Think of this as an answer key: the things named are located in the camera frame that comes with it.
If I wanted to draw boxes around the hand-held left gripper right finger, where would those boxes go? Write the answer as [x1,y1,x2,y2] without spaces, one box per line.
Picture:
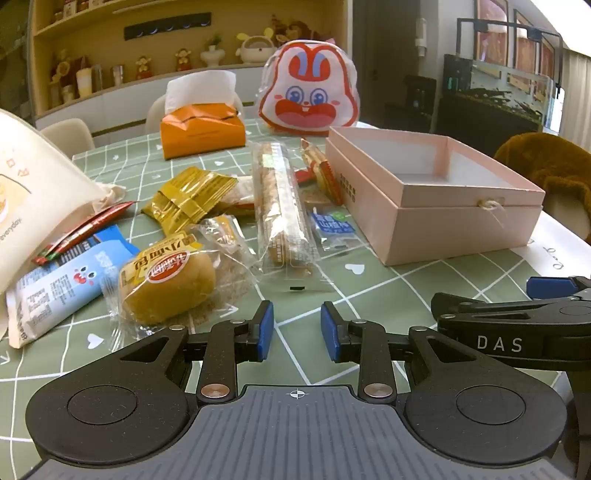
[321,301,476,406]

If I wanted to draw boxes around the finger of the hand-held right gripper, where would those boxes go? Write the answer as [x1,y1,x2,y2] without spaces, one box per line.
[527,276,591,301]
[431,291,591,320]

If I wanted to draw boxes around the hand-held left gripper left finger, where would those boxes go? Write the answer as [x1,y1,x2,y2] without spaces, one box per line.
[117,300,275,406]

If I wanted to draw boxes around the pink cardboard box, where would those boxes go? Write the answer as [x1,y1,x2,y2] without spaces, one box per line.
[324,126,546,267]

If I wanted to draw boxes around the bread bun packet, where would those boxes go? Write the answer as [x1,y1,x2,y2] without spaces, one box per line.
[100,231,218,341]

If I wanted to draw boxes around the long biscuit packet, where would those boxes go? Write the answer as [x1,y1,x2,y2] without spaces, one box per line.
[250,141,324,294]

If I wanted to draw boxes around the yellow snack packet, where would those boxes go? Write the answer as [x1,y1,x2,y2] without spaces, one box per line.
[141,166,238,236]

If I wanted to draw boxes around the red white cracker packet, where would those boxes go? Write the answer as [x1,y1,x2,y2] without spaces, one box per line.
[300,138,345,206]

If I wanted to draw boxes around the blue snack packet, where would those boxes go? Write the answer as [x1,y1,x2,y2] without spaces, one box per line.
[6,226,141,349]

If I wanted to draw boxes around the white handwritten paper sheet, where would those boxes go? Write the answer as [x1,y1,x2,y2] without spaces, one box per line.
[526,210,591,278]

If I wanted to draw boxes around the green checked tablecloth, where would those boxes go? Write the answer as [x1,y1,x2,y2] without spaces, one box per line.
[0,119,573,402]

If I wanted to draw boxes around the small blue white packet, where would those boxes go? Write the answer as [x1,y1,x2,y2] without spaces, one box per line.
[307,208,358,252]

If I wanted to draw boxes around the brown pastry clear packet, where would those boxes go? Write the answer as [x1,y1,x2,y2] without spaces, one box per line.
[300,188,332,207]

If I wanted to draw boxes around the glass fish tank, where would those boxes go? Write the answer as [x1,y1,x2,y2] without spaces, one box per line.
[438,17,565,136]

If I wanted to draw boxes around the grey window curtain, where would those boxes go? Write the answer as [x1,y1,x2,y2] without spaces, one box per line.
[561,46,591,134]

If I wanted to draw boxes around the orange tissue box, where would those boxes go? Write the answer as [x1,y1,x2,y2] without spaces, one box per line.
[160,104,246,161]

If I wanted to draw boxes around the red stick packet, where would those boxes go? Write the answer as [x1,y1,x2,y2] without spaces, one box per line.
[31,200,139,266]

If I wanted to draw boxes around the black countertop appliance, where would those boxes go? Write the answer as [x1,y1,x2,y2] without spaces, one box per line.
[403,75,437,134]

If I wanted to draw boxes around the white chair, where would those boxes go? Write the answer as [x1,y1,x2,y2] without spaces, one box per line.
[39,119,95,153]
[144,95,169,134]

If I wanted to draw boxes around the white tissue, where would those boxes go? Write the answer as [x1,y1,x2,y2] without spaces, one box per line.
[165,71,237,115]

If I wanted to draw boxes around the rabbit face bag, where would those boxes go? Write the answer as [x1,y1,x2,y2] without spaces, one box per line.
[256,39,361,138]

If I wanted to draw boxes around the white cabinet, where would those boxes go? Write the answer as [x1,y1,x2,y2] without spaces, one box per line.
[34,69,264,148]

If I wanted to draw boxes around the cream tote bag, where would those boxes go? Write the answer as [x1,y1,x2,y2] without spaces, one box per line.
[0,108,126,296]

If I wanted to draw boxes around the white plant vase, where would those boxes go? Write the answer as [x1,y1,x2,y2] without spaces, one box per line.
[200,34,227,70]

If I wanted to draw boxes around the white rabbit figurine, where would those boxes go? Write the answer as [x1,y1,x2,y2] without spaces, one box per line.
[235,28,278,65]

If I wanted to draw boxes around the lion plush toy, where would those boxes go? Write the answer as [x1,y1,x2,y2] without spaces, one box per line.
[276,16,324,47]

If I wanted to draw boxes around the black light bar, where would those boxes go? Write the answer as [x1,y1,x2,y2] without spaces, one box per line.
[124,9,232,38]

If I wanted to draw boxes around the yellow flower figurine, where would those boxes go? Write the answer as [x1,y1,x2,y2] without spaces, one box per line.
[50,50,75,109]

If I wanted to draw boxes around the wooden wall shelf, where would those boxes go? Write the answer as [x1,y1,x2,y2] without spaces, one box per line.
[28,0,349,118]

